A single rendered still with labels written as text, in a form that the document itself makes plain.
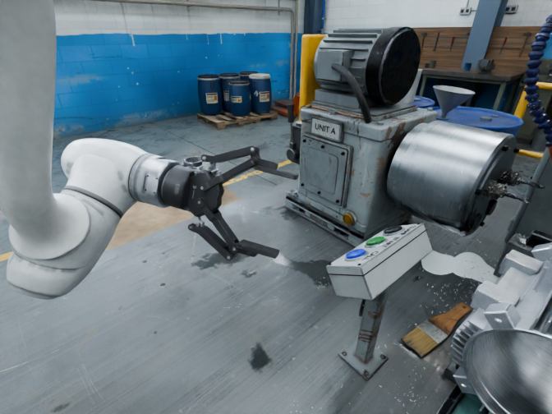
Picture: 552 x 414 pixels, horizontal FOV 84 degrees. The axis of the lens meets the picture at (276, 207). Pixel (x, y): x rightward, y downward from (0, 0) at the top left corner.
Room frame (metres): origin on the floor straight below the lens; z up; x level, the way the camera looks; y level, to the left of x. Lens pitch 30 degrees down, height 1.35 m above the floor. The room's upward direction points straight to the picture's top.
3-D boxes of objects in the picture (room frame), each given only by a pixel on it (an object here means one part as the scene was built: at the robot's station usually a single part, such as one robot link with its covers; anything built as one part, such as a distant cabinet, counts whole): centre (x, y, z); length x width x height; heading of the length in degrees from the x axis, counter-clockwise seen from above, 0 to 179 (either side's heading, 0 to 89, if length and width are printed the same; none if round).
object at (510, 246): (0.60, -0.61, 0.86); 0.07 x 0.06 x 0.12; 40
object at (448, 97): (2.02, -1.12, 0.93); 0.25 x 0.24 x 0.25; 131
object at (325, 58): (0.94, -0.20, 1.16); 0.33 x 0.26 x 0.42; 40
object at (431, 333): (0.44, -0.36, 0.80); 0.21 x 0.05 x 0.01; 122
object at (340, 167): (0.93, -0.25, 0.99); 0.35 x 0.31 x 0.37; 40
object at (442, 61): (5.12, -2.42, 0.71); 2.21 x 0.95 x 1.43; 41
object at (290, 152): (0.97, -0.08, 1.07); 0.08 x 0.07 x 0.20; 130
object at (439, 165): (0.74, -0.40, 1.04); 0.37 x 0.25 x 0.25; 40
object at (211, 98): (5.52, 0.68, 0.37); 1.20 x 0.80 x 0.74; 126
